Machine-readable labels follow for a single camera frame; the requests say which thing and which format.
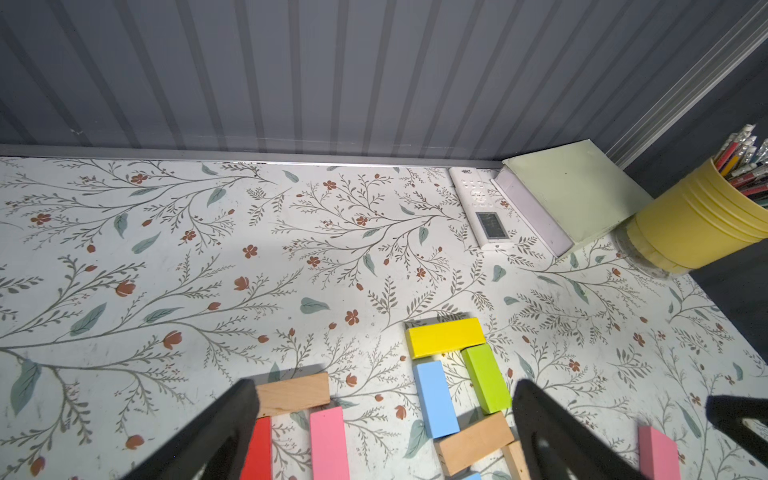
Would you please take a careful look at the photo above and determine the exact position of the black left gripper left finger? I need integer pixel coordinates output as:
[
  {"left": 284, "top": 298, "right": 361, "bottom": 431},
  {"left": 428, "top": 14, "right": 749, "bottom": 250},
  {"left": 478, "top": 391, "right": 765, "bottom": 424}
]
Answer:
[{"left": 124, "top": 379, "right": 260, "bottom": 479}]

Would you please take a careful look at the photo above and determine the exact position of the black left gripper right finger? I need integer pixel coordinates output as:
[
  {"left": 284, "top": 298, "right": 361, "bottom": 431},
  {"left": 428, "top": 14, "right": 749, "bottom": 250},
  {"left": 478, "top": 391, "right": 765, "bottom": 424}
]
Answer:
[{"left": 513, "top": 379, "right": 644, "bottom": 479}]

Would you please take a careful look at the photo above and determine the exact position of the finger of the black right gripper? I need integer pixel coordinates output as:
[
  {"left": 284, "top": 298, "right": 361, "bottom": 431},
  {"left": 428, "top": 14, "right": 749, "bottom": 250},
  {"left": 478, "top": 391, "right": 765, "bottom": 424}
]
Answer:
[{"left": 705, "top": 395, "right": 768, "bottom": 465}]

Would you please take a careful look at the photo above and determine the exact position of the natural wood block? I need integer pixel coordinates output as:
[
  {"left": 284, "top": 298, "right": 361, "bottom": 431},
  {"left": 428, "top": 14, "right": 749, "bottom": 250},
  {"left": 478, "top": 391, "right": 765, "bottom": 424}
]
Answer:
[
  {"left": 435, "top": 412, "right": 515, "bottom": 476},
  {"left": 501, "top": 441, "right": 531, "bottom": 480}
]

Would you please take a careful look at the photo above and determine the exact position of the red block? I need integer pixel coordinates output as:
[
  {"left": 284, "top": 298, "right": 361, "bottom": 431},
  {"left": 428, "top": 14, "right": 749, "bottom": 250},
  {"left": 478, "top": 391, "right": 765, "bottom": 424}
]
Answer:
[{"left": 240, "top": 417, "right": 273, "bottom": 480}]

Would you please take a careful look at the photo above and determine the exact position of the lime green block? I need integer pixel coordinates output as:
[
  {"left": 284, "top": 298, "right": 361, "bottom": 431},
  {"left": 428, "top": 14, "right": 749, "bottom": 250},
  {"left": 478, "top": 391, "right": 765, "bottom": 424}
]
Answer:
[{"left": 461, "top": 344, "right": 512, "bottom": 415}]

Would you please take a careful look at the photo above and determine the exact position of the numbered wood block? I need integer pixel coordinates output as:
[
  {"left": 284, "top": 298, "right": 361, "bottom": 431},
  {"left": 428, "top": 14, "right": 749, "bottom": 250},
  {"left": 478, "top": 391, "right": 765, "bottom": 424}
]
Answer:
[{"left": 256, "top": 372, "right": 330, "bottom": 418}]

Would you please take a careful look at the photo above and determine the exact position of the pink block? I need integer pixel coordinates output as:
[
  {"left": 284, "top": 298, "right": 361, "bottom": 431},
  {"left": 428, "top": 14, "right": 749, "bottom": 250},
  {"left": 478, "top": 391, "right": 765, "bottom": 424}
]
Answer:
[
  {"left": 638, "top": 426, "right": 681, "bottom": 480},
  {"left": 309, "top": 407, "right": 351, "bottom": 480}
]

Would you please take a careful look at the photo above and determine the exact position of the yellow block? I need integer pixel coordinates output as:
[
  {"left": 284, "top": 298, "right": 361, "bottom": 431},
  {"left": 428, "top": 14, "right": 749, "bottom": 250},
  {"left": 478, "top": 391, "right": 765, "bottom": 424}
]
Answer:
[{"left": 406, "top": 318, "right": 486, "bottom": 359}]

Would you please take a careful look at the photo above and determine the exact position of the yellow pencil cup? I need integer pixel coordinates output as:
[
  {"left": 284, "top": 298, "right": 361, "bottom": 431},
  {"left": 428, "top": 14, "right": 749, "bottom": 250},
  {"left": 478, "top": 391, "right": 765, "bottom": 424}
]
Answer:
[{"left": 627, "top": 160, "right": 767, "bottom": 275}]

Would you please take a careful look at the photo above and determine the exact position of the white remote control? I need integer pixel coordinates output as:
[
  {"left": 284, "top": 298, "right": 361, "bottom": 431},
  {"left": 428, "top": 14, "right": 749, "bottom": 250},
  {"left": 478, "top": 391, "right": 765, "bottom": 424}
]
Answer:
[{"left": 448, "top": 167, "right": 513, "bottom": 250}]

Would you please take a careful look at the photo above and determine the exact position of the pale green book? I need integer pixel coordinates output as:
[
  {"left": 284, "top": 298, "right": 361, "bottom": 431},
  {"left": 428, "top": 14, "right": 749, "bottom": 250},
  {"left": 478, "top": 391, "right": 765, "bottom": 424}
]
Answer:
[{"left": 492, "top": 140, "right": 653, "bottom": 259}]

